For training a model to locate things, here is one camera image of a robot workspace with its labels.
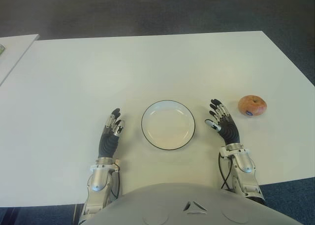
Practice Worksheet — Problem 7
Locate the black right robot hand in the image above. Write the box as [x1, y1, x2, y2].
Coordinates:
[204, 98, 241, 146]

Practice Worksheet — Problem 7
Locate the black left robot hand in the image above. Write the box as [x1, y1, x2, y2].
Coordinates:
[97, 108, 126, 159]

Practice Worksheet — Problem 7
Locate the red yellow apple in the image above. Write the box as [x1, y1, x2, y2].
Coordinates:
[237, 95, 268, 117]

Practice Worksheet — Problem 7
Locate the white plate with black rim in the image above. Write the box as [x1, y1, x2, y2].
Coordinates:
[141, 100, 197, 151]

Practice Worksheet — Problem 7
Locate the grey robot torso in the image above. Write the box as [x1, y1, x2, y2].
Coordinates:
[80, 182, 302, 225]

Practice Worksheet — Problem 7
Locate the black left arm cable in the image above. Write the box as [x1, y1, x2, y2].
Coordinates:
[110, 160, 123, 199]

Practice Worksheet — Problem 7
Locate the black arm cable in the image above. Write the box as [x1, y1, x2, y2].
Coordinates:
[110, 160, 123, 199]
[218, 153, 234, 190]

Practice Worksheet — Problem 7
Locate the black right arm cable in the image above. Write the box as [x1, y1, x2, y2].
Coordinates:
[218, 153, 234, 190]

